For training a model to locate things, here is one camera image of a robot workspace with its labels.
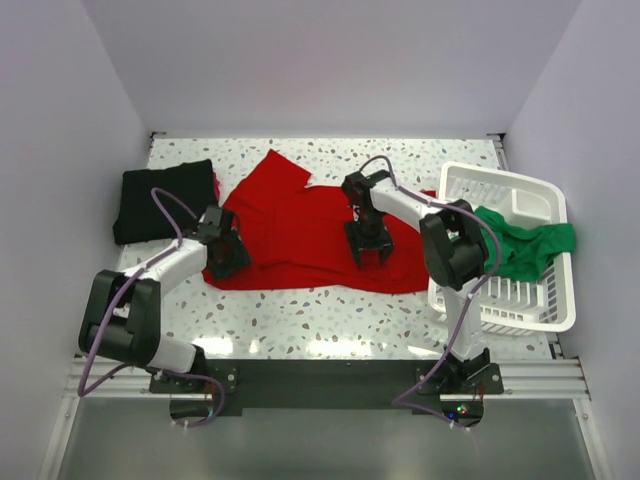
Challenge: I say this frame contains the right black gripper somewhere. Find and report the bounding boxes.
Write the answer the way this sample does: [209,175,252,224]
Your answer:
[344,209,394,266]

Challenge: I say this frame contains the red t shirt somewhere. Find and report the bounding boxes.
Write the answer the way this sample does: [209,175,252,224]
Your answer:
[202,150,429,294]

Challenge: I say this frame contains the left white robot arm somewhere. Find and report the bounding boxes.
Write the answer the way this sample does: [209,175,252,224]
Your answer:
[78,205,251,392]

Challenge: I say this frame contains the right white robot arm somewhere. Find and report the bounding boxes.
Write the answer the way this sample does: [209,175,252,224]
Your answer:
[341,170,489,393]

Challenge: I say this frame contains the folded pink t shirt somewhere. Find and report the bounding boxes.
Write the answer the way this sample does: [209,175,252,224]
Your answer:
[212,172,220,201]

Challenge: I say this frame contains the folded black t shirt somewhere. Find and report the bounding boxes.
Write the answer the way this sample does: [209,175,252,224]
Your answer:
[112,159,218,246]

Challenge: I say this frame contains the green t shirt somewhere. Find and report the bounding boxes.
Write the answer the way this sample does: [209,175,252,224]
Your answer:
[475,207,576,282]

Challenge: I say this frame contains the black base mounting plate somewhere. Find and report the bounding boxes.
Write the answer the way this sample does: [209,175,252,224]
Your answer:
[149,358,504,421]

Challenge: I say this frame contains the white plastic laundry basket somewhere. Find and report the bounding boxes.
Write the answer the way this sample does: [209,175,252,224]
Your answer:
[437,162,576,336]

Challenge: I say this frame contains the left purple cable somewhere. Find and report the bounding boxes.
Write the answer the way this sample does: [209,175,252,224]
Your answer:
[77,187,226,429]

